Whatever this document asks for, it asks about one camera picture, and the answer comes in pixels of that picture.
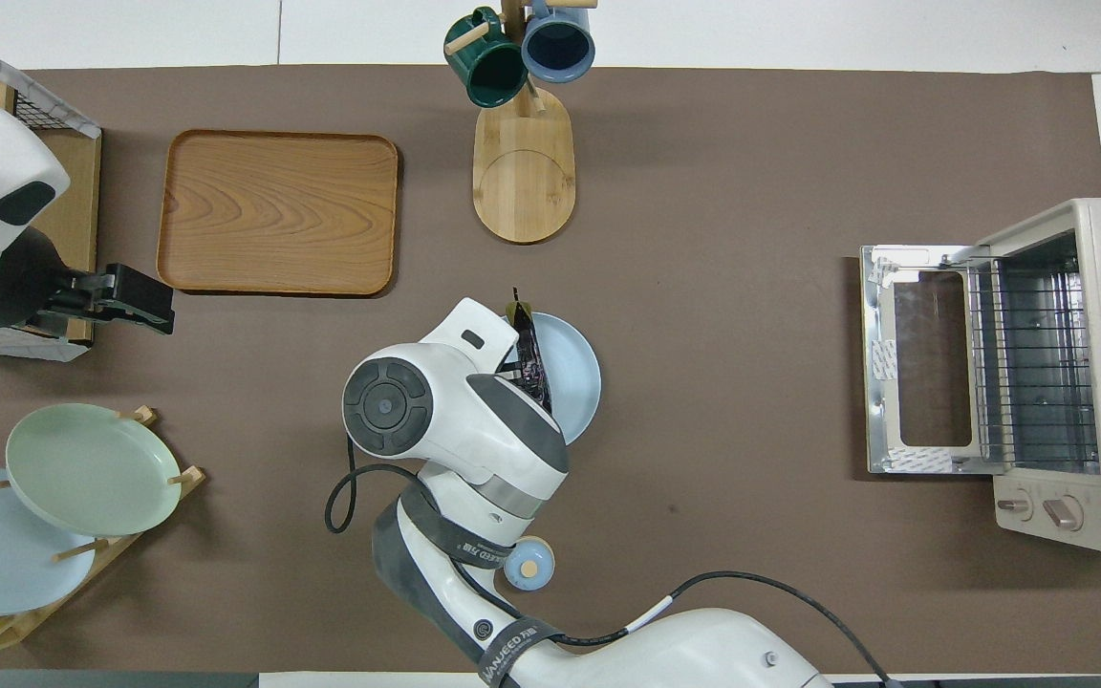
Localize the dark purple eggplant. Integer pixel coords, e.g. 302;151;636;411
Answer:
507;287;556;414

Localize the wooden dish rack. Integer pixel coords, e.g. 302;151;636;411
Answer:
0;405;207;656

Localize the dark green mug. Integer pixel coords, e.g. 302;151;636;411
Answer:
443;8;529;109

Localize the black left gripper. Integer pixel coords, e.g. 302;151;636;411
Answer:
39;265;177;337

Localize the blue mug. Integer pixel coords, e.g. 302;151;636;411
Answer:
520;0;596;84

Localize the wooden mug tree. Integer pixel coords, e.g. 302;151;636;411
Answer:
443;0;599;246

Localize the rectangular wooden tray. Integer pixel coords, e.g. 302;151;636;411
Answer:
156;129;400;297

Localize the brown table mat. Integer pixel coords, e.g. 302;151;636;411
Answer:
0;65;1101;675

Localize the pale green plate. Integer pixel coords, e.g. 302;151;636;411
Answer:
5;402;183;538

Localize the wooden shelf with wire basket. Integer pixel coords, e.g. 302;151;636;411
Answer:
0;24;102;362

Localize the small light blue plate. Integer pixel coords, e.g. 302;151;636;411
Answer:
512;312;602;447

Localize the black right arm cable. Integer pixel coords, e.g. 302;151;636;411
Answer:
325;435;900;688

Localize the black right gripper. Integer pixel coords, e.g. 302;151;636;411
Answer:
496;330;526;383

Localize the small blue lidded jar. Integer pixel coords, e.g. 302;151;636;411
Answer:
503;535;556;592

